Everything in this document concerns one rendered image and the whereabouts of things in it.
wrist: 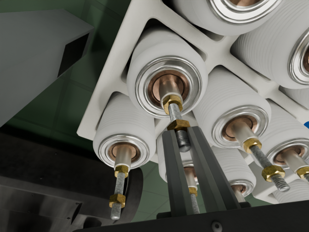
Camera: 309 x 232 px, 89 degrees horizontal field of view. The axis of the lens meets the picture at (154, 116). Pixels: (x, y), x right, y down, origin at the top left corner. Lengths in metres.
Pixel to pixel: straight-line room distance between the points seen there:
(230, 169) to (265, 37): 0.22
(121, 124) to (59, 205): 0.39
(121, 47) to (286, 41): 0.19
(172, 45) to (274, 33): 0.12
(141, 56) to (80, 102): 0.37
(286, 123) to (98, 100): 0.31
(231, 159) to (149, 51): 0.27
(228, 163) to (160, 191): 0.55
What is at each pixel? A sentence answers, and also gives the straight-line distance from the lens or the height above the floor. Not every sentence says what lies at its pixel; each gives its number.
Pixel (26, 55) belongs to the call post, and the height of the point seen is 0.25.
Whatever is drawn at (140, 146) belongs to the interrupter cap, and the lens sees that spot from 0.23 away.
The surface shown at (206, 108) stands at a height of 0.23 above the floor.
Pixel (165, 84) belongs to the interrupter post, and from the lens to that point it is 0.17.
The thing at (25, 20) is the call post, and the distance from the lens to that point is 0.30.
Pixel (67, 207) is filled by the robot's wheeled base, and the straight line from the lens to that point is 0.57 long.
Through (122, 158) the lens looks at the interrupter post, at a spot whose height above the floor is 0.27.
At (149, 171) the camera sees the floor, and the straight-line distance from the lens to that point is 0.71.
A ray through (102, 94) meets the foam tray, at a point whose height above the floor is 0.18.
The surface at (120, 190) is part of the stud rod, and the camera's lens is 0.21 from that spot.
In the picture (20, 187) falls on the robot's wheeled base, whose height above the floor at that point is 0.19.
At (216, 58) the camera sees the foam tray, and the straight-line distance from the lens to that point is 0.26.
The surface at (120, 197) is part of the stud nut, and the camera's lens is 0.20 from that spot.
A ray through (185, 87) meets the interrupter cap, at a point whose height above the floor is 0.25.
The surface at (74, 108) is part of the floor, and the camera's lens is 0.54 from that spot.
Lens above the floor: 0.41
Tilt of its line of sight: 54 degrees down
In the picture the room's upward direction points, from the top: 175 degrees clockwise
